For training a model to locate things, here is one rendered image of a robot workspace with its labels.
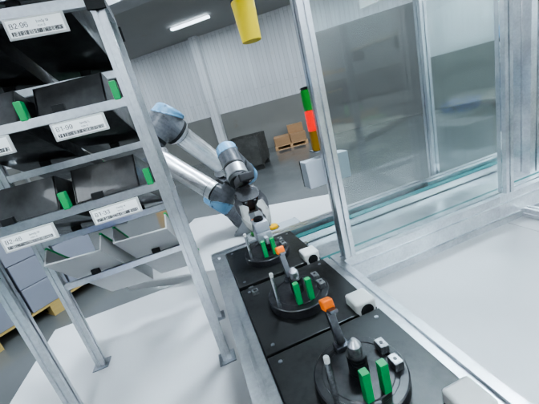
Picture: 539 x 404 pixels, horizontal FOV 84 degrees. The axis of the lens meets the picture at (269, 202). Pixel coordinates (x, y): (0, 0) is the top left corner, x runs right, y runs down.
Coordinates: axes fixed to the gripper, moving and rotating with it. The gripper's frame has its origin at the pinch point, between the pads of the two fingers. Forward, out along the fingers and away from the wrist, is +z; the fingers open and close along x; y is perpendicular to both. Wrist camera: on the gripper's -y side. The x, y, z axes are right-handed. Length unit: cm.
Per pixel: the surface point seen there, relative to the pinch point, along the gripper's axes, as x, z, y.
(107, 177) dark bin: 30.3, -6.2, -29.5
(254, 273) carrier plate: 6.5, 12.5, 3.4
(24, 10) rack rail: 30, -21, -55
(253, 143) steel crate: -145, -447, 453
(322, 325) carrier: -0.4, 33.8, -15.7
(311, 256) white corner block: -9.5, 15.1, -0.3
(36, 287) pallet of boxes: 186, -122, 208
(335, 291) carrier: -7.8, 27.8, -10.4
